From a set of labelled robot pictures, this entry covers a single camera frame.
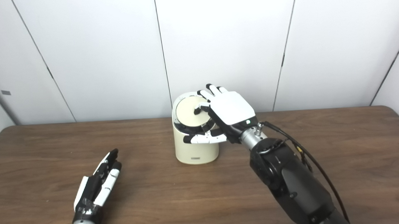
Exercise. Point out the cream-colored round bin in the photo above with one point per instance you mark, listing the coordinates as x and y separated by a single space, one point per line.
196 152

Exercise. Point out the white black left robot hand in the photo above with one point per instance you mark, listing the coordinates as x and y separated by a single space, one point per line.
91 192

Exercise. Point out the cream round bin lid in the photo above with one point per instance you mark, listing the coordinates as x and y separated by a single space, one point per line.
186 112

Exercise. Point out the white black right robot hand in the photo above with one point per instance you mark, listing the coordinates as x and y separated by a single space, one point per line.
231 107

